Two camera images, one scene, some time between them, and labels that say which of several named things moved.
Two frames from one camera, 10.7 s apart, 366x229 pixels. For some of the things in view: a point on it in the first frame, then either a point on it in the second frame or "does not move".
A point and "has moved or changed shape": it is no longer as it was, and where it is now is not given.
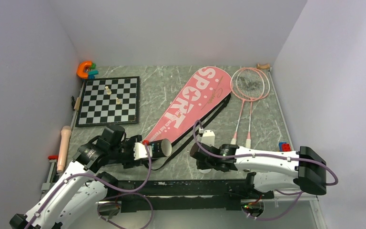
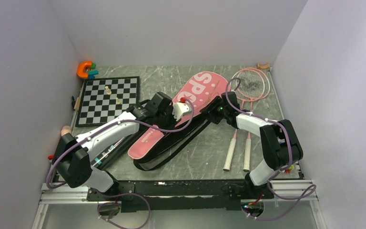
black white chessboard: x=109 y=101 does not move
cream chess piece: x=108 y=92 does not move
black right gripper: x=201 y=165 → x=211 y=108
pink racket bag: x=209 y=93 does not move
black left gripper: x=130 y=161 → x=171 y=126
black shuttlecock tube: x=161 y=148 has moved or changed shape
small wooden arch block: x=265 y=66 does not move
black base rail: x=185 y=195 does not move
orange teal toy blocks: x=90 y=74 does not move
